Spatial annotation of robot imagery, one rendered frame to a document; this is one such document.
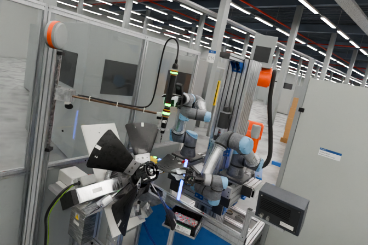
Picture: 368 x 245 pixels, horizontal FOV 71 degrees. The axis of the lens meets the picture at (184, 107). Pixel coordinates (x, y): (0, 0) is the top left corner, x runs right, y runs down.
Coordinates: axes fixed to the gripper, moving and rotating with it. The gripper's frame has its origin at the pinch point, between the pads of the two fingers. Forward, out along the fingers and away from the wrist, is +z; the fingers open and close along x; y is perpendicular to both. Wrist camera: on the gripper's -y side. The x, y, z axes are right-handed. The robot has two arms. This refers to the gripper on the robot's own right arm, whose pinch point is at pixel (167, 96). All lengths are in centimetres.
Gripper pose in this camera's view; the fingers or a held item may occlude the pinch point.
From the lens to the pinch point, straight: 154.8
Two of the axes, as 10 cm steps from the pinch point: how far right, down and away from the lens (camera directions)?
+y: -2.0, 9.7, 1.5
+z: -4.4, 0.5, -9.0
